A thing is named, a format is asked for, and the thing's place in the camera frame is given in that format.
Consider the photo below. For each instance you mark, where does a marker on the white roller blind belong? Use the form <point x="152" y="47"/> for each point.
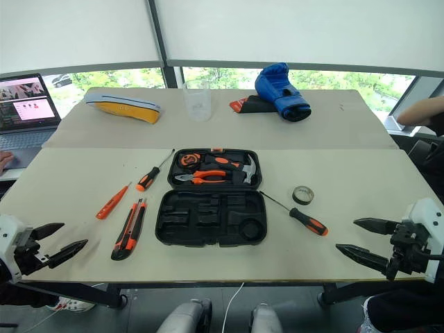
<point x="76" y="31"/>
<point x="298" y="31"/>

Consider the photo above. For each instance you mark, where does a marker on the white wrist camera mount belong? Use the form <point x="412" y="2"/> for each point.
<point x="428" y="211"/>
<point x="7" y="229"/>

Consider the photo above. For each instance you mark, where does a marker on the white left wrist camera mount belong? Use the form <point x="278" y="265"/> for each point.
<point x="7" y="229"/>

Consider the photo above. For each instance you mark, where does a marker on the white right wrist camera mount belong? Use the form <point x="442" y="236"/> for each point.
<point x="428" y="211"/>

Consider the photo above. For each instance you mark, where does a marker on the black orange tape measure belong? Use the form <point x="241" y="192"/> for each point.
<point x="189" y="160"/>

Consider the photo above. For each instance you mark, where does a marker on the clear plastic measuring cup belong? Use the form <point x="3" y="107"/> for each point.
<point x="197" y="104"/>

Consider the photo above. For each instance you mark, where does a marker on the grey window frame post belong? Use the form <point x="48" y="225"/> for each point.
<point x="412" y="100"/>

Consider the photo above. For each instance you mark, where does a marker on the person's bare hand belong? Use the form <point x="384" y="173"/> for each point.
<point x="5" y="160"/>

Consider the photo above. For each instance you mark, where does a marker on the person's black clothed body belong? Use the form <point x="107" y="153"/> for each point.
<point x="433" y="163"/>

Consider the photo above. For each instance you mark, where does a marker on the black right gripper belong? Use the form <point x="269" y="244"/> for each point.
<point x="409" y="249"/>

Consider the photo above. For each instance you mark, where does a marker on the orange voltage tester pen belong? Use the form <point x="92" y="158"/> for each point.
<point x="111" y="205"/>

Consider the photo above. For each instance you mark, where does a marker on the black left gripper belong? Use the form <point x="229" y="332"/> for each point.
<point x="29" y="255"/>

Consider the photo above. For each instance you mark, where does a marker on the black table leg frame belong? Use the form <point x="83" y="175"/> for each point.
<point x="76" y="293"/>
<point x="347" y="291"/>

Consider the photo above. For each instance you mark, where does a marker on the blue boxing glove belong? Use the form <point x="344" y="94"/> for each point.
<point x="277" y="88"/>

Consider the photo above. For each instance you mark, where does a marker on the grey rounded shape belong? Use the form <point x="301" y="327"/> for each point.
<point x="265" y="319"/>
<point x="185" y="317"/>

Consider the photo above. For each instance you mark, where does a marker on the black electrical tape roll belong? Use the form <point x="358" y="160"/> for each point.
<point x="297" y="198"/>

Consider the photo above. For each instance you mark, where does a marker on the black plastic tool case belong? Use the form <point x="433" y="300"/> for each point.
<point x="194" y="225"/>

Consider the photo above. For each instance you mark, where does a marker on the white sneaker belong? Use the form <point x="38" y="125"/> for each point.
<point x="74" y="305"/>

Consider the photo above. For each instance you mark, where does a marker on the black orange utility knife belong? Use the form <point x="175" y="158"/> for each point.
<point x="130" y="230"/>

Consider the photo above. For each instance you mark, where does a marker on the claw hammer black orange grip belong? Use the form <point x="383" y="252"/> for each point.
<point x="222" y="161"/>

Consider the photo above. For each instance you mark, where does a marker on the person's bare forearm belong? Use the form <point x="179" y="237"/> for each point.
<point x="419" y="112"/>

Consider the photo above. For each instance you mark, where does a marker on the black red flat pad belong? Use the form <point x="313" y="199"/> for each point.
<point x="255" y="105"/>

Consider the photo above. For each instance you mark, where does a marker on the grey laptop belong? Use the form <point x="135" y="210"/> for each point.
<point x="24" y="104"/>

